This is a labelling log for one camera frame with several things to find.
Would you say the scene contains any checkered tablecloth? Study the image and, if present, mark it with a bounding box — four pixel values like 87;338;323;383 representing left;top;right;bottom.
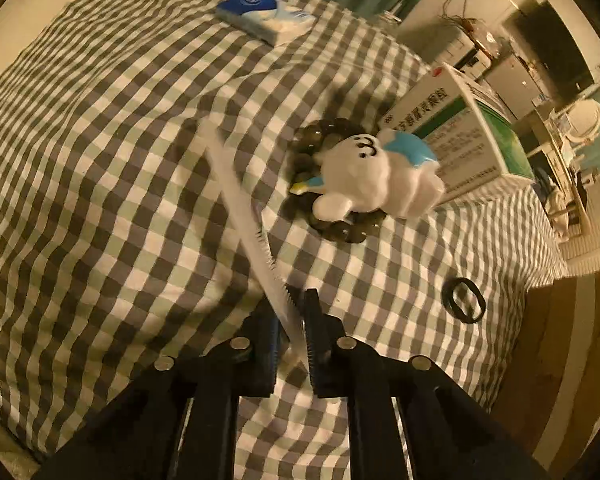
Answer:
0;0;568;461

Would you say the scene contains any white and blue figurine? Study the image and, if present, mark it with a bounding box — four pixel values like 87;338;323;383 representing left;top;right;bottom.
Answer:
289;129;446;221

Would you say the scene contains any blue and white tissue pack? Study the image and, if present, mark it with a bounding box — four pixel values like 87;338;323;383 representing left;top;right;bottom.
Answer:
216;0;317;47

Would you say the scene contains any grey fridge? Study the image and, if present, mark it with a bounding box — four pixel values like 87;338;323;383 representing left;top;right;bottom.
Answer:
482;55;543;123

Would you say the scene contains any cardboard box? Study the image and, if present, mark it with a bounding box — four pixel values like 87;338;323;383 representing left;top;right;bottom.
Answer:
490;267;600;466

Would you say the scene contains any green and white box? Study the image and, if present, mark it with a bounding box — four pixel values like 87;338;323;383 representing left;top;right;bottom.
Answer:
379;62;536;206

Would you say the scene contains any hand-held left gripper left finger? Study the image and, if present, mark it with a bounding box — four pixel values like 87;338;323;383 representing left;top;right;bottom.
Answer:
30;292;291;480

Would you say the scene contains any white comb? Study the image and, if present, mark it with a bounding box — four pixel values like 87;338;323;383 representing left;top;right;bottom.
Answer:
196;117;308;361

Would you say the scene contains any dark bead bracelet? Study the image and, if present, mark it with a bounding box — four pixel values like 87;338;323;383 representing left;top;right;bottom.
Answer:
286;117;388;243

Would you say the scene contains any black hair tie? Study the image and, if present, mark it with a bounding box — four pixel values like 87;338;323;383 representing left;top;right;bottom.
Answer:
442;276;487;323

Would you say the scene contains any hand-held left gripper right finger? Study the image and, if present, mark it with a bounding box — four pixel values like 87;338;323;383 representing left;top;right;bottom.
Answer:
302;287;556;480

